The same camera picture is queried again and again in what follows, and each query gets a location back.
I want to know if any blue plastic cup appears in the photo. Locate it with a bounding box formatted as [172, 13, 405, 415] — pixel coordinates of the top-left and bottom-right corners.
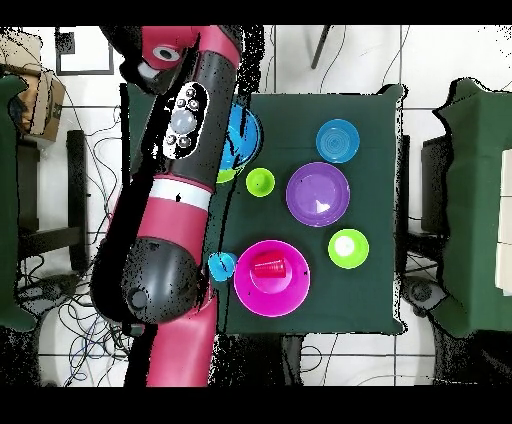
[206, 251, 238, 283]

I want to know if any purple plastic bowl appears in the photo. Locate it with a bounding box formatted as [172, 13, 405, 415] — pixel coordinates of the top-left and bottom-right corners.
[285, 161, 352, 228]

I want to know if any large blue plastic bowl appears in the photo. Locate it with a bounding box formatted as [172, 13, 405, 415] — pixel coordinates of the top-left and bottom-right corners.
[217, 102, 263, 172]

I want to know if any red plastic cup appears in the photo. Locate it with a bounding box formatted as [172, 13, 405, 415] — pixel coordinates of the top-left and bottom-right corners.
[252, 251, 288, 280]

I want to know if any cardboard box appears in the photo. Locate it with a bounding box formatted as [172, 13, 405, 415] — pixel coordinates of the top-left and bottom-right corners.
[15, 67, 68, 144]
[0, 30, 43, 75]

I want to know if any black square frame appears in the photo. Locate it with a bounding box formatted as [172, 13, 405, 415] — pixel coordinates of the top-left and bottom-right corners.
[54, 26, 115, 76]

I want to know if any small blue patterned bowl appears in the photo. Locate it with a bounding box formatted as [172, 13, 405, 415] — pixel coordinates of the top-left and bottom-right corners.
[315, 118, 361, 165]

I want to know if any dark green tablecloth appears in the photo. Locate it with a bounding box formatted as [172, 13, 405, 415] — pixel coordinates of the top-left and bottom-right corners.
[119, 82, 408, 336]

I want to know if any green plastic cup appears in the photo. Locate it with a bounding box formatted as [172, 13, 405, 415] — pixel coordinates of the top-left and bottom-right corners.
[245, 167, 276, 198]

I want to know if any grey pedestal foot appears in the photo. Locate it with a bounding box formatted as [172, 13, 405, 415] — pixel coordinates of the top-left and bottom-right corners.
[400, 274, 448, 318]
[17, 272, 81, 317]

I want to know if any black tripod leg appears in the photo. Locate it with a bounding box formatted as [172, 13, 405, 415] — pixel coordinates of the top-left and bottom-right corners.
[310, 25, 333, 70]

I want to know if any pink plastic bowl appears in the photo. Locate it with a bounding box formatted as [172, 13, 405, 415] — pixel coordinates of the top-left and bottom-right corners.
[232, 239, 312, 318]

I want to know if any small green ribbed bowl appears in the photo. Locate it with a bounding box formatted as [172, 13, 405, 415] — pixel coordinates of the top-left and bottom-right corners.
[327, 228, 370, 270]

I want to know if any large green plastic bowl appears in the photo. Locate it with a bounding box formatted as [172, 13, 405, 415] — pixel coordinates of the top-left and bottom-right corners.
[214, 166, 241, 185]

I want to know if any black metal stand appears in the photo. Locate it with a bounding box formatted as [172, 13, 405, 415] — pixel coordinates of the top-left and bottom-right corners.
[17, 129, 90, 272]

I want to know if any green cloth side table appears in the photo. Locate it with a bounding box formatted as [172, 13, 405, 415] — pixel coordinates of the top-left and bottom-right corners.
[431, 77, 512, 339]
[0, 73, 38, 333]

